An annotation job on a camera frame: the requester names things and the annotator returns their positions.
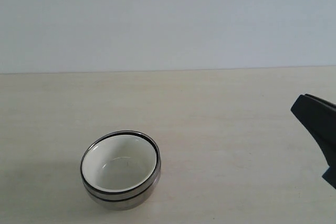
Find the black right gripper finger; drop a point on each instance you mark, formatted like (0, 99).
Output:
(318, 117)

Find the ribbed stainless steel bowl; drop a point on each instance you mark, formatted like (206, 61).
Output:
(136, 133)

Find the white ceramic bowl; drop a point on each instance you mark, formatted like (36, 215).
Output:
(119, 163)

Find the smooth stainless steel bowl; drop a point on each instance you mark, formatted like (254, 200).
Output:
(123, 201)

